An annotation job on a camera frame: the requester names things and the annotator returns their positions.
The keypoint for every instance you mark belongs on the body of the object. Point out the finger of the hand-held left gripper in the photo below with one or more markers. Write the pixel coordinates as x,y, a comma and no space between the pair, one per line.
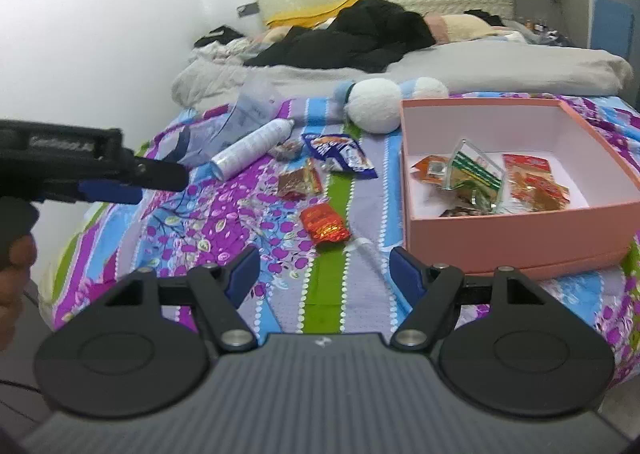
160,176
110,193

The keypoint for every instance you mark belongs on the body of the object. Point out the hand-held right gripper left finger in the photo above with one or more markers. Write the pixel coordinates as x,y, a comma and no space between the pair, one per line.
242,276

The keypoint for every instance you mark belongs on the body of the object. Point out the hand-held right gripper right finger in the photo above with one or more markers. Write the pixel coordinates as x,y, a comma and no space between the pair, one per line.
406,276

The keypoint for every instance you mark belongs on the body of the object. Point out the silver snack wrapper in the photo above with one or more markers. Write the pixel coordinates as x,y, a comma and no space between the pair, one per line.
470,206

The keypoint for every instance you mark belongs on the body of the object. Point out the red gold foil snack packet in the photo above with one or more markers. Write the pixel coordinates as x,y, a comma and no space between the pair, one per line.
325,224

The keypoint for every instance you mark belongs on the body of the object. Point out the pink cardboard box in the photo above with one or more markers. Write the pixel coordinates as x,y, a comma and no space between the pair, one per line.
500,244

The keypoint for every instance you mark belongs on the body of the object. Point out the orange barcode snack packet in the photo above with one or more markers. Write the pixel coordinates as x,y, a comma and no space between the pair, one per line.
429,171

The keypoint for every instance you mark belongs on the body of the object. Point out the gold brown snack packet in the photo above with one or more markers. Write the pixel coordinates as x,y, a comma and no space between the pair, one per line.
300,181

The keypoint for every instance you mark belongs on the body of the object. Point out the clear green striped cracker packet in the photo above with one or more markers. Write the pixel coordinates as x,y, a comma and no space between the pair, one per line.
472,168

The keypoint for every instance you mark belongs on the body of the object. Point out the small brown snack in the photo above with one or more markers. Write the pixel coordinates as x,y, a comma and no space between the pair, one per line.
286,151

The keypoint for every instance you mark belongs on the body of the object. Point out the blue white snack packet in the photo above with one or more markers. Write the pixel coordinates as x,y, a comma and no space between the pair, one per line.
340,151

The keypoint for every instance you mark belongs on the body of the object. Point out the red packets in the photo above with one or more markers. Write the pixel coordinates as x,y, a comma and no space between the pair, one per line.
537,184

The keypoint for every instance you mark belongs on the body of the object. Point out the person's left hand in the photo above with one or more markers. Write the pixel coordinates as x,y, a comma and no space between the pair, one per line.
17,279

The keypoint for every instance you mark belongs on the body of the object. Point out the clear plastic wrapper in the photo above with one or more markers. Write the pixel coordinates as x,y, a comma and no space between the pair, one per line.
370,251

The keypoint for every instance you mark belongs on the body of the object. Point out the purple floral bed sheet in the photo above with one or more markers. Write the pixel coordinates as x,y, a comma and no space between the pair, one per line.
280,244

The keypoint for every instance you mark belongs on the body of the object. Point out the white spray can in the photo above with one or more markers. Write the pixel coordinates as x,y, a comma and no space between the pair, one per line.
250,146

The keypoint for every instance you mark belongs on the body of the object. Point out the clear plastic zip bag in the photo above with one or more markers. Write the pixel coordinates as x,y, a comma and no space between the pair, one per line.
250,108

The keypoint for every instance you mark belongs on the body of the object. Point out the light grey crumpled blanket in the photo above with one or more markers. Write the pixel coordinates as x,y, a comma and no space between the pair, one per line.
210,73

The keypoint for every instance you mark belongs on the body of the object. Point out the small black object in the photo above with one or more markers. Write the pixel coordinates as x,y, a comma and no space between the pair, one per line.
217,35

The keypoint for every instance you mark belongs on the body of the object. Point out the white and blue plush toy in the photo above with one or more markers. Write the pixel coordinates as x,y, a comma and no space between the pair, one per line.
375,106

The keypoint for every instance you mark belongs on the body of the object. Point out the black clothing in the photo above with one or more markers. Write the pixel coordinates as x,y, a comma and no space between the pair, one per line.
350,43

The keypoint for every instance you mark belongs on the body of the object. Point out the yellow cloth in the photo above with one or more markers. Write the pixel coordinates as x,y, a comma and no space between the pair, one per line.
320,8

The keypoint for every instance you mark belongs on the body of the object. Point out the grey pillow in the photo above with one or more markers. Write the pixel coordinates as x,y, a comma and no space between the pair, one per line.
500,63

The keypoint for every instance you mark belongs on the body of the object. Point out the beige pink pillow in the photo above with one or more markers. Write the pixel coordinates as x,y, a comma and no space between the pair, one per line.
460,26

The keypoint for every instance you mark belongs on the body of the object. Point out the blue cabinet panel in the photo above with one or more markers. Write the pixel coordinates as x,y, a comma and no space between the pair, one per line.
614,28

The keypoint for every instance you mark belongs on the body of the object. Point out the grey wall socket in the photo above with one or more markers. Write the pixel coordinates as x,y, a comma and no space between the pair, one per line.
247,9

